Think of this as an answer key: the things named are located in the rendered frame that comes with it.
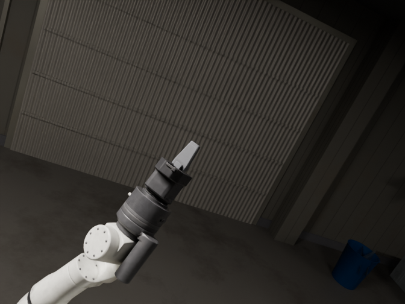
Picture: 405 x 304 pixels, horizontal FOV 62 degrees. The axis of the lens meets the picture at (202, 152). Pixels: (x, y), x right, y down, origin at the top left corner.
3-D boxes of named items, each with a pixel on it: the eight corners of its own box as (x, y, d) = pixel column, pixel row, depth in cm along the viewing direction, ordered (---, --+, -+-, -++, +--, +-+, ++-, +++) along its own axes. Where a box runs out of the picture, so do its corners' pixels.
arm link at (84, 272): (142, 230, 74) (96, 262, 76) (115, 221, 67) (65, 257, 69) (151, 257, 70) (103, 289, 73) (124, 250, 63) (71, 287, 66)
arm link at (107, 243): (143, 208, 75) (111, 250, 74) (111, 193, 66) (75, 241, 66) (175, 239, 68) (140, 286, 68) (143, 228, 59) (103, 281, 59)
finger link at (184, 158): (202, 148, 69) (184, 172, 69) (190, 139, 70) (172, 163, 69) (200, 146, 67) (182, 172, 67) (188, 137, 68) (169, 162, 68)
